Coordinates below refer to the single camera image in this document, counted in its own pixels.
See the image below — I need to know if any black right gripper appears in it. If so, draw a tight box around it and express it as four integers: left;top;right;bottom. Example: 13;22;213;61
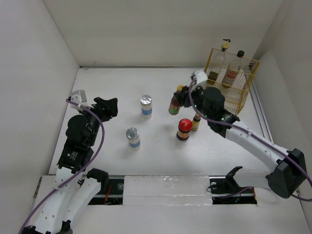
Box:
174;82;213;120

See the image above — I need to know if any green label sauce bottle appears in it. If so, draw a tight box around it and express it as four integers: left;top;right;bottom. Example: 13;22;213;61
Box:
168;85;183;115

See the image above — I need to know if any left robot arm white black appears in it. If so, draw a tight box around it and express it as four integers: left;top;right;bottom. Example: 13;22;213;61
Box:
19;94;118;234

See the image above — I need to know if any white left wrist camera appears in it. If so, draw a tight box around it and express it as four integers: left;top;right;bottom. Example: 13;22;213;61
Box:
69;90;87;104

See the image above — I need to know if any metal base rail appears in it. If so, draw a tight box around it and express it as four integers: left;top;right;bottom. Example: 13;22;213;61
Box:
90;175;257;206

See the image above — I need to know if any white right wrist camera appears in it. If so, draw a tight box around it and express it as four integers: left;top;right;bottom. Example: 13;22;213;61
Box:
191;70;207;84

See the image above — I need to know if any small yellow label bottle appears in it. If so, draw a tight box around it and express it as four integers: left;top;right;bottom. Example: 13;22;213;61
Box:
192;114;201;131

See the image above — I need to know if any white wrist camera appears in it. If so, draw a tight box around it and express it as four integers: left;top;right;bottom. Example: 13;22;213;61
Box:
191;70;207;84
69;90;87;104

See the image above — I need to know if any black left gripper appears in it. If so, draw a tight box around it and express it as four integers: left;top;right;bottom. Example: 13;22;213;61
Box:
78;97;117;145

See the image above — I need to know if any red label vinegar bottle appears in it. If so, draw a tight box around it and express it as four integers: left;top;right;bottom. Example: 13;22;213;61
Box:
221;50;245;89

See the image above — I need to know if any blue label shaker jar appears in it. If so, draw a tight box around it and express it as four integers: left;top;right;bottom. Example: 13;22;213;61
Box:
140;95;153;118
126;127;140;150

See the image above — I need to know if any far blue label shaker jar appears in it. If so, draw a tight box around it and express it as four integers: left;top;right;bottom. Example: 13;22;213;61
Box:
140;95;153;118

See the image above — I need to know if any near blue label shaker jar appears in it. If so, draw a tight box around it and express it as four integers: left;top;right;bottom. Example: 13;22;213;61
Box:
126;127;140;150

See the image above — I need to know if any yellow wire basket rack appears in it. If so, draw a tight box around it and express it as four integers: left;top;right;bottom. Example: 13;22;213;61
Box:
204;48;260;115

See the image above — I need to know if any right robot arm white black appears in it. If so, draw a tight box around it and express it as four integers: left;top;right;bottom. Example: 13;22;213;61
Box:
174;86;312;198

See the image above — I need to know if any red lid dark sauce jar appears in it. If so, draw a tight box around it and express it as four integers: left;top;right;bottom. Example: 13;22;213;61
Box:
176;118;193;141

